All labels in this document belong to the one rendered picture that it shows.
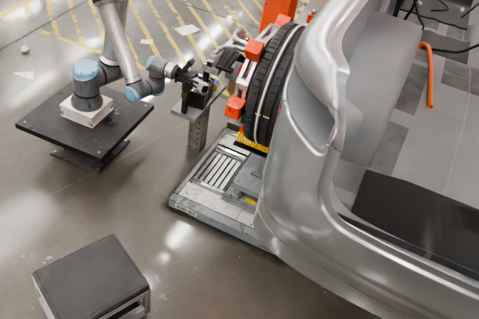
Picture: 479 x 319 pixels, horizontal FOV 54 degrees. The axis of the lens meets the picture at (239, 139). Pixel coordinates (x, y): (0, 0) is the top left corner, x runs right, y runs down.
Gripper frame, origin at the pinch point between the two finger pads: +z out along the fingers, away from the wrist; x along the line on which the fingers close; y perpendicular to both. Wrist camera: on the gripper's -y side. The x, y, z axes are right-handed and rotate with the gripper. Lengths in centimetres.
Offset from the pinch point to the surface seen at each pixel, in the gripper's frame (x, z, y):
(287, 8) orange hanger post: -61, 17, -24
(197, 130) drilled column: -30, -18, 64
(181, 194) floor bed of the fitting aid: 16, -2, 75
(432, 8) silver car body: -200, 94, 3
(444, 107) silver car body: -20, 113, -21
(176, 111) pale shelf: -11.1, -24.2, 38.0
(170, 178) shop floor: 1, -19, 83
